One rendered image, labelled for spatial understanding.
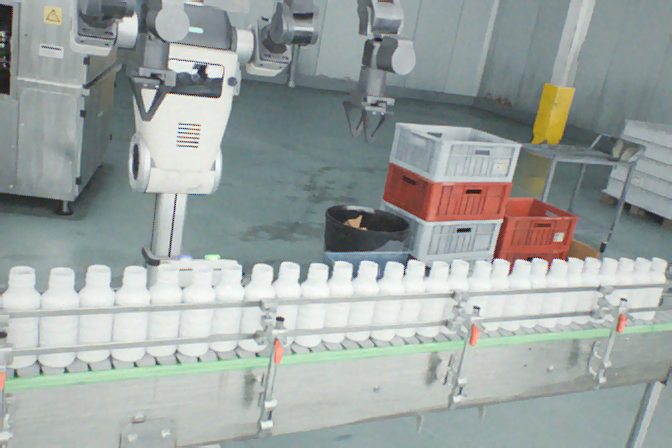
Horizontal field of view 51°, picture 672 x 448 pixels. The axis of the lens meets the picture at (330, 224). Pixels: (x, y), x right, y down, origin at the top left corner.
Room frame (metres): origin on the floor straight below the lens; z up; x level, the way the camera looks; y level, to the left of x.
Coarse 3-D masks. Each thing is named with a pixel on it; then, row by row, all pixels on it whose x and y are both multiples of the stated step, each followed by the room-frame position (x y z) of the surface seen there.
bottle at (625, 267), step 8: (624, 264) 1.72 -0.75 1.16; (632, 264) 1.72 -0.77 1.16; (616, 272) 1.73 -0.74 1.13; (624, 272) 1.72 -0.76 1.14; (624, 280) 1.71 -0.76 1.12; (632, 280) 1.71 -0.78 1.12; (616, 296) 1.71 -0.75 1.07; (624, 296) 1.71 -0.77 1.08; (616, 304) 1.71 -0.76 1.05; (608, 320) 1.71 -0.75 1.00
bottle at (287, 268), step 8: (288, 264) 1.28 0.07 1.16; (296, 264) 1.28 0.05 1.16; (280, 272) 1.26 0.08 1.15; (288, 272) 1.25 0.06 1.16; (296, 272) 1.25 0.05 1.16; (280, 280) 1.25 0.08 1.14; (288, 280) 1.25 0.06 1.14; (296, 280) 1.26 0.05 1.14; (280, 288) 1.24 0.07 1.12; (288, 288) 1.24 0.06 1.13; (296, 288) 1.25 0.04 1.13; (280, 296) 1.24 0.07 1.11; (288, 296) 1.24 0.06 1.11; (296, 296) 1.25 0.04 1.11; (280, 312) 1.24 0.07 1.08; (288, 312) 1.24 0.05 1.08; (296, 312) 1.25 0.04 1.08; (288, 320) 1.24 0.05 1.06; (296, 320) 1.26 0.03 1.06; (288, 328) 1.24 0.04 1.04; (288, 336) 1.24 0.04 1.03
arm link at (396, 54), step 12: (360, 12) 1.47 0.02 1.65; (360, 24) 1.47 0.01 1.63; (372, 36) 1.45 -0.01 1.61; (384, 36) 1.43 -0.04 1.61; (396, 36) 1.43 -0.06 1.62; (384, 48) 1.42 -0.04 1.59; (396, 48) 1.39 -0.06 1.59; (408, 48) 1.40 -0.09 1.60; (384, 60) 1.41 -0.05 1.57; (396, 60) 1.39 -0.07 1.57; (408, 60) 1.41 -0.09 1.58; (396, 72) 1.39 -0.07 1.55; (408, 72) 1.41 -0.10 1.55
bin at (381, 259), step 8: (328, 256) 1.96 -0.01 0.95; (336, 256) 2.00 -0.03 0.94; (344, 256) 2.01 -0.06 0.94; (352, 256) 2.03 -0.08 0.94; (360, 256) 2.04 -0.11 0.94; (368, 256) 2.06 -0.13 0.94; (376, 256) 2.07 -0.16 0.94; (384, 256) 2.09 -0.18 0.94; (392, 256) 2.10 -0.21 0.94; (400, 256) 2.12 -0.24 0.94; (408, 256) 2.13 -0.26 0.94; (328, 264) 1.95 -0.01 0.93; (352, 264) 2.03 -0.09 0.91; (360, 264) 2.05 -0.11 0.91; (384, 264) 2.09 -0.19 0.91; (328, 272) 1.94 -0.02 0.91; (352, 272) 2.03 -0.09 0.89; (384, 272) 2.09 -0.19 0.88; (352, 280) 1.82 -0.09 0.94; (480, 408) 1.65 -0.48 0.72; (416, 416) 1.56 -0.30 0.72; (480, 416) 1.64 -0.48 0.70
